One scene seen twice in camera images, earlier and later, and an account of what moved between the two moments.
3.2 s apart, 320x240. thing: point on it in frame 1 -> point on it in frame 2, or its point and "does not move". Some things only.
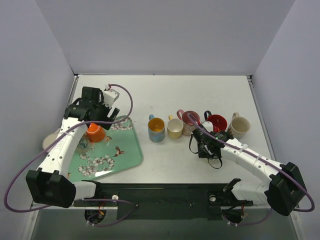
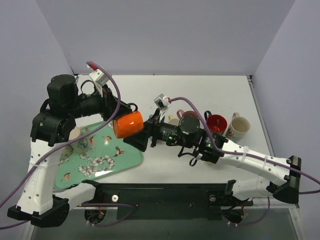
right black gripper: x=200 y=136 -> x=153 y=131
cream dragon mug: x=84 y=145 does not move
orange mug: x=95 y=133 -> x=129 y=125
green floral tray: x=119 y=150 does not move
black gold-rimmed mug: x=219 y=123 does not move
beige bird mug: x=239 y=125 does not move
